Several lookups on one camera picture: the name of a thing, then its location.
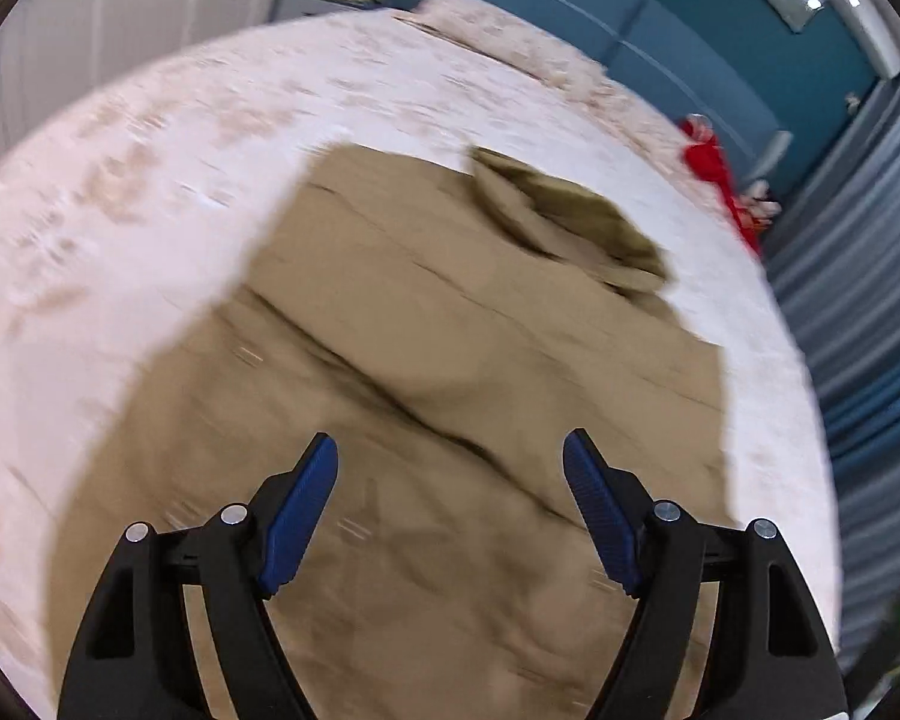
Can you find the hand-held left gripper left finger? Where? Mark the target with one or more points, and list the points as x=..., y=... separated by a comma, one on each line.
x=300, y=517

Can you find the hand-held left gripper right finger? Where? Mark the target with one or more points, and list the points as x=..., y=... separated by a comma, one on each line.
x=604, y=517

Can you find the tan down jacket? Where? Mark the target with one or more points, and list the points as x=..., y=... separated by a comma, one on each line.
x=435, y=330

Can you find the grey-blue curtain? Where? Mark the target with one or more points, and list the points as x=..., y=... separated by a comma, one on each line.
x=862, y=300

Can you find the small plush toys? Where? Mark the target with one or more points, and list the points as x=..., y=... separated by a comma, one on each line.
x=763, y=202

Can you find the pink butterfly-patterned bedspread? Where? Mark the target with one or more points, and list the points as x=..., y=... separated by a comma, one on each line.
x=157, y=187

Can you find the red garment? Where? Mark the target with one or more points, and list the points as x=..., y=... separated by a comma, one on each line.
x=709, y=157

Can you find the white air conditioner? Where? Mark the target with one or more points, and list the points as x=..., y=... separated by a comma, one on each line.
x=862, y=7

